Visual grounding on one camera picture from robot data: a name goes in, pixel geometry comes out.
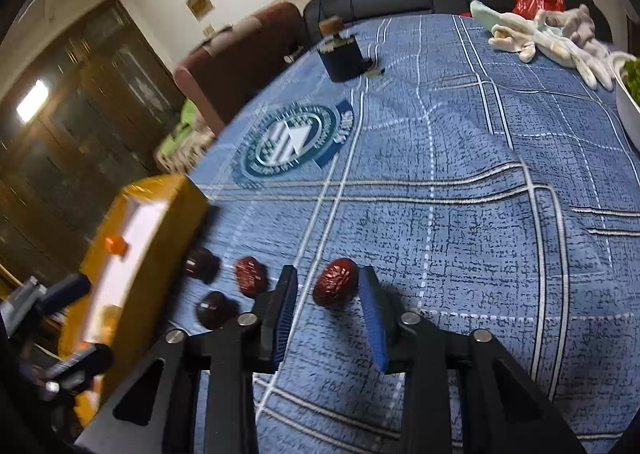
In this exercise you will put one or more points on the yellow wall plaque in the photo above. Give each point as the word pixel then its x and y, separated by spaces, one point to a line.
pixel 200 3

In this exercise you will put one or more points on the white cotton glove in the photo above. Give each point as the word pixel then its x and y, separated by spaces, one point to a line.
pixel 565 52

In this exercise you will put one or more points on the cork stopper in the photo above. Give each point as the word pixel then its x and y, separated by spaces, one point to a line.
pixel 331 27

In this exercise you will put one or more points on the green cloth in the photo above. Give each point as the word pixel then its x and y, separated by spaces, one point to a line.
pixel 185 129

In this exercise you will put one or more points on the blue printed tablecloth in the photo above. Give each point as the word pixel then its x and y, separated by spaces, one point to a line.
pixel 475 234

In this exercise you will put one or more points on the dark wooden glass cabinet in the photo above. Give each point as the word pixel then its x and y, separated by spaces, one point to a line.
pixel 85 124

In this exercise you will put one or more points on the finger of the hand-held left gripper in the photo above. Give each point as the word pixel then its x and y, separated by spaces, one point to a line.
pixel 70 289
pixel 85 359

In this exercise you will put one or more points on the yellow cardboard box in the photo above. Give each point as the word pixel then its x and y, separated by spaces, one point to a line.
pixel 165 234

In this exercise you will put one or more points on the orange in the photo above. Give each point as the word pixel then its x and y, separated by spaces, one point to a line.
pixel 116 244

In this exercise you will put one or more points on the pale green glove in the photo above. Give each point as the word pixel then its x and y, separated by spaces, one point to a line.
pixel 487 12

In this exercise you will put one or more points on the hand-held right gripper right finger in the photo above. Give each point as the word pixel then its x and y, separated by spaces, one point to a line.
pixel 372 319

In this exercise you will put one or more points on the green lettuce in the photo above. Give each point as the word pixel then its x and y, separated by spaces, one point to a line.
pixel 634 79

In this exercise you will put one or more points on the grey cotton glove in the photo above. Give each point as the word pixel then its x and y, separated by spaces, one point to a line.
pixel 580 22

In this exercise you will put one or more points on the white bowl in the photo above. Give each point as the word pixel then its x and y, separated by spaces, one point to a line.
pixel 627 119

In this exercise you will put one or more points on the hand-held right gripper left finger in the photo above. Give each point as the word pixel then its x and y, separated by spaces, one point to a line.
pixel 282 316

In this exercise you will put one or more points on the black box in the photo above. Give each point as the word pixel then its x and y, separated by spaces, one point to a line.
pixel 342 62

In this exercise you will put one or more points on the brown armchair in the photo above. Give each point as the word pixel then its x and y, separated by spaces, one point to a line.
pixel 235 64

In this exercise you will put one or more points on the red date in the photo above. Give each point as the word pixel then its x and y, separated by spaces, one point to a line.
pixel 249 275
pixel 336 281

